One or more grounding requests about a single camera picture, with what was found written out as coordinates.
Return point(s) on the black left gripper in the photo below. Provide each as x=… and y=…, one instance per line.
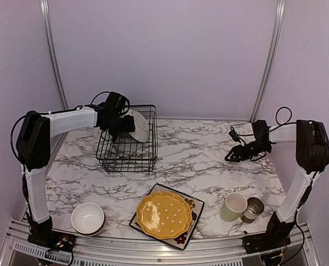
x=129, y=124

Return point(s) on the round brown rim floral plate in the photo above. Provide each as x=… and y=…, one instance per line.
x=142, y=129

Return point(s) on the yellow polka dot plate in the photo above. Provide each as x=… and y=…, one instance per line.
x=164, y=215

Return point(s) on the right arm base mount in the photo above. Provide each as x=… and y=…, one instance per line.
x=275, y=236

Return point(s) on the black wire dish rack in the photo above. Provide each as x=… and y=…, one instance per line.
x=127, y=154

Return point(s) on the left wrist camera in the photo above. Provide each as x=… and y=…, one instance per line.
x=116, y=104

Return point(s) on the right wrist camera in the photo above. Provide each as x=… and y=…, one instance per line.
x=235, y=136

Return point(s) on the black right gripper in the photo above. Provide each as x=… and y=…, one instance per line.
x=236, y=150

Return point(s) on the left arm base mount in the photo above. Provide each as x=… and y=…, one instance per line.
x=42, y=234

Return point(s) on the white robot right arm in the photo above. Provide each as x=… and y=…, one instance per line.
x=311, y=153

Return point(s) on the black square floral plate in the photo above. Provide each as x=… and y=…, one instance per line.
x=114, y=135

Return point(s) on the brown grey metal-lined cup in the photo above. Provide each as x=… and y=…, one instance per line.
x=254, y=209

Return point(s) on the aluminium frame rail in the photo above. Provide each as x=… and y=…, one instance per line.
x=121, y=251

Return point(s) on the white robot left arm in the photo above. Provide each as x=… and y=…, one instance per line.
x=34, y=145

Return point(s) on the white ceramic bowl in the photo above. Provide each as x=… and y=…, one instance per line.
x=88, y=218

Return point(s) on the light green mug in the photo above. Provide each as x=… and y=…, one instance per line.
x=233, y=207

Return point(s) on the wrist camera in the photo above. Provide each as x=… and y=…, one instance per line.
x=116, y=104
x=235, y=136

